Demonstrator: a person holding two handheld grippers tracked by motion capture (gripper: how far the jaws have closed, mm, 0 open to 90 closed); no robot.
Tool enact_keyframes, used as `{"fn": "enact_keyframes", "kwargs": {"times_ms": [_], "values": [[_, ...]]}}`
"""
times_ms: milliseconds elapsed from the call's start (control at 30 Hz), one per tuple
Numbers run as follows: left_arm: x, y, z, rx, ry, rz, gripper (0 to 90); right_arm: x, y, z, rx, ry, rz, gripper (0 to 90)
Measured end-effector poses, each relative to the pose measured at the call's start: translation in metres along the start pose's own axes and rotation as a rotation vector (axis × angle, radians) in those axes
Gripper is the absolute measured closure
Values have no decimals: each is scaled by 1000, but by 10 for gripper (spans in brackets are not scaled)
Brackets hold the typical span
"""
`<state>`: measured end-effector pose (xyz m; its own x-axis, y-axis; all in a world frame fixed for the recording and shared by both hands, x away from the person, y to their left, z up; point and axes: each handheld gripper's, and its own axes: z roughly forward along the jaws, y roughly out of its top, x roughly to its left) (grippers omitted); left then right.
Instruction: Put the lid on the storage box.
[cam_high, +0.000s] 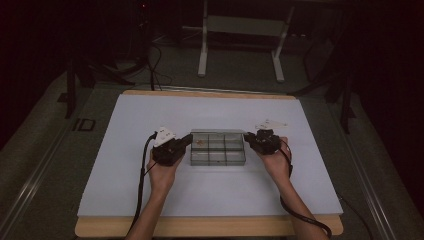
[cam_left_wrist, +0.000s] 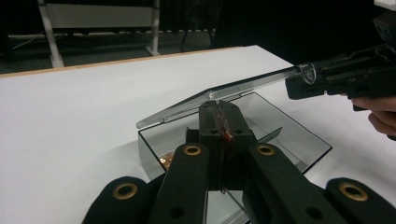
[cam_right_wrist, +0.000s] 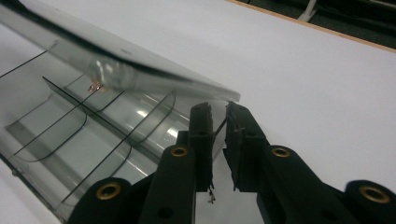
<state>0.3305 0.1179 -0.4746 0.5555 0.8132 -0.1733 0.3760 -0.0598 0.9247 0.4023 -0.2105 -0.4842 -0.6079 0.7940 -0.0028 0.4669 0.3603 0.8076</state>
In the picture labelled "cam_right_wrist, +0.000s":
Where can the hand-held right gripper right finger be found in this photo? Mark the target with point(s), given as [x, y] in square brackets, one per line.
[246, 146]

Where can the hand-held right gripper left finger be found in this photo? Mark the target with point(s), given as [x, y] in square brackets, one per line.
[200, 149]

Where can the clear grey compartment box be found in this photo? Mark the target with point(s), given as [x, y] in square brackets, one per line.
[102, 124]

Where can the small copper earring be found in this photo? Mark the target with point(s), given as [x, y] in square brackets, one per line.
[95, 86]

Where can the white table sheet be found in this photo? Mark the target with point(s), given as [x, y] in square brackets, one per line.
[311, 102]

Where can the wooden table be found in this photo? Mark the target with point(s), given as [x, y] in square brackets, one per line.
[311, 26]

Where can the white metal stand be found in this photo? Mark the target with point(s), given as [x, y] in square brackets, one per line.
[307, 11]

